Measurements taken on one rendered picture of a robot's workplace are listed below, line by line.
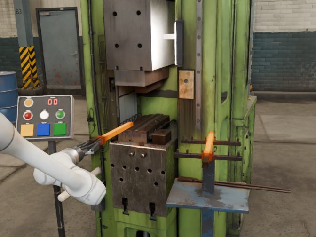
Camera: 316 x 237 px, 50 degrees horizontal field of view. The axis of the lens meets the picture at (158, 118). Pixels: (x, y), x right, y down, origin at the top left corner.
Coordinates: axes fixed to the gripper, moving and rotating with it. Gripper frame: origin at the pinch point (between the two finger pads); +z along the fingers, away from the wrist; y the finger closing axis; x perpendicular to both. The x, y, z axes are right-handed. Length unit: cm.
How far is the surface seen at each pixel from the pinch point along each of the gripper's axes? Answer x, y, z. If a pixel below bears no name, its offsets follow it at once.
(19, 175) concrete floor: -107, -196, 137
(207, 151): -3, 53, 12
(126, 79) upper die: 24, -4, 44
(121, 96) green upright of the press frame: 9, -19, 64
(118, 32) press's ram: 52, -8, 45
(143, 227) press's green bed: -71, 5, 39
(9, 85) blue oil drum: -40, -376, 316
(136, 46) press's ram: 44, 3, 45
